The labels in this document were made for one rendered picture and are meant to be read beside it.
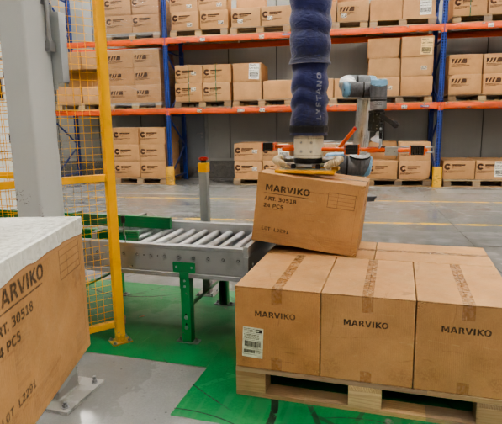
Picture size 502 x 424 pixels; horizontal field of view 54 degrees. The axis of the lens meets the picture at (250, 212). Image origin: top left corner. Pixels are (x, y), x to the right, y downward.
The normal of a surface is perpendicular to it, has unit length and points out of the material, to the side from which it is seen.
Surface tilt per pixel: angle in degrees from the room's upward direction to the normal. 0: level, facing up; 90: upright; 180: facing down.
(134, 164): 87
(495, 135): 90
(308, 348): 90
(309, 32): 74
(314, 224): 90
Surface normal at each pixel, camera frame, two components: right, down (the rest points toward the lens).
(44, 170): 0.96, 0.04
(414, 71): -0.19, 0.26
